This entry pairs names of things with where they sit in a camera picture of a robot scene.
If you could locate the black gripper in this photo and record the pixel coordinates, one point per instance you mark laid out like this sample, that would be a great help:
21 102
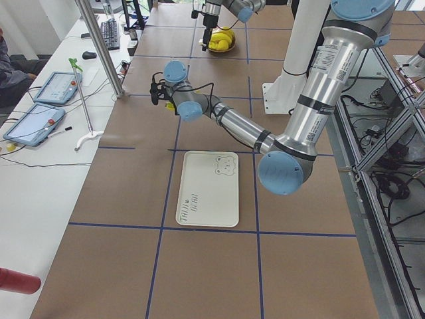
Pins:
209 20

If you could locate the yellow banana moved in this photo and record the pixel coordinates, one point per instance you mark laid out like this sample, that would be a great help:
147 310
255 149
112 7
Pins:
220 46
170 106

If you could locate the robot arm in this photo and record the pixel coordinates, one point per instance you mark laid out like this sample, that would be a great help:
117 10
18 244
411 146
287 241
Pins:
241 9
326 41

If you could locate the brown wicker basket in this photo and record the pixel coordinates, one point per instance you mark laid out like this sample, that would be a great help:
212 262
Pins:
229 32

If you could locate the black keyboard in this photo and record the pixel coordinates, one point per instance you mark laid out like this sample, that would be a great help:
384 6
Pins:
110 34

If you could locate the black computer mouse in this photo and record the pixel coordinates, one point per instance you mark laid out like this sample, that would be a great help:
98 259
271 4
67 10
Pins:
87 55

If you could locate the teach pendant far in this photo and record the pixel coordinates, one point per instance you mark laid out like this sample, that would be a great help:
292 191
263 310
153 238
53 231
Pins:
59 88

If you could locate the teach pendant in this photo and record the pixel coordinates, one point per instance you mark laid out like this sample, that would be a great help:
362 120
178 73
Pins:
35 125
59 88

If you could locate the white rectangular bear tray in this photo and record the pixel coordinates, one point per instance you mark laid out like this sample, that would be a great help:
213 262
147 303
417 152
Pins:
208 193

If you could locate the teach pendant near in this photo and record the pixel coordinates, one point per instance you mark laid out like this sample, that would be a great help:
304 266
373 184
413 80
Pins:
35 125

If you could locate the red cylinder bottle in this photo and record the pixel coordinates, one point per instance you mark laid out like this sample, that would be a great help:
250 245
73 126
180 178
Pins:
19 282

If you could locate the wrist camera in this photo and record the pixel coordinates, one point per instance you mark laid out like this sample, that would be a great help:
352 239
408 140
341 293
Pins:
194 14
157 90

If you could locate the aluminium frame post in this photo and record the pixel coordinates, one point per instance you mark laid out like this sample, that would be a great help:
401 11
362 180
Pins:
96 36

